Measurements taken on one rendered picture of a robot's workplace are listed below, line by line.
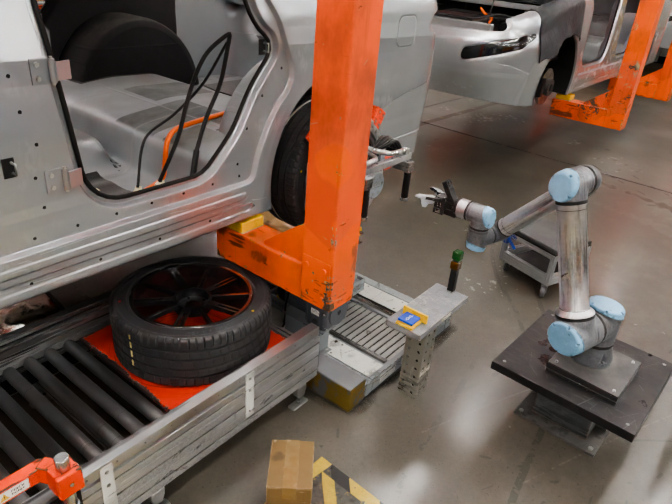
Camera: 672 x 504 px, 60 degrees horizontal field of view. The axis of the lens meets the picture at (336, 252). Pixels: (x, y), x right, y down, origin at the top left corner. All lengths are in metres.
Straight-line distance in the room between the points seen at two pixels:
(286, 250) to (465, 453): 1.13
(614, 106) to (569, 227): 3.72
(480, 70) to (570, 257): 2.90
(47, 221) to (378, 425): 1.56
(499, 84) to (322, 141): 3.15
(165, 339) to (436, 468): 1.19
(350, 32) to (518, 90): 3.34
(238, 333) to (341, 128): 0.87
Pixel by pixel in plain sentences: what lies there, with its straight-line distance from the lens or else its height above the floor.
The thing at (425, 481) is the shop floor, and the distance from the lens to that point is 2.48.
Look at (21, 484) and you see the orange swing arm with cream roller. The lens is 1.90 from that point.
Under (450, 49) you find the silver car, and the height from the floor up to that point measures 1.15.
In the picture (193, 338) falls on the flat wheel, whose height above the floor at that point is 0.50.
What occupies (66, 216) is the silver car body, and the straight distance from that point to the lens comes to 2.08.
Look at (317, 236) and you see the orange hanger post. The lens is 2.23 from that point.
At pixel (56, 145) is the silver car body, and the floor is 1.23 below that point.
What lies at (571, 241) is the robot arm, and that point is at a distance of 2.37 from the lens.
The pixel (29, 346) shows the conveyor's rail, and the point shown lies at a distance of 2.67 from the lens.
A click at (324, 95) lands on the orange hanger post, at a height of 1.38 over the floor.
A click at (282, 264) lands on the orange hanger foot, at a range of 2.43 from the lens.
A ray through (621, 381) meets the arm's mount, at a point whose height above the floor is 0.34.
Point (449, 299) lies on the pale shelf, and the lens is 2.69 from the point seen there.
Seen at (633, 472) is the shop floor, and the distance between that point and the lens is 2.85.
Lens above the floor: 1.84
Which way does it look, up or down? 28 degrees down
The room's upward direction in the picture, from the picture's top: 5 degrees clockwise
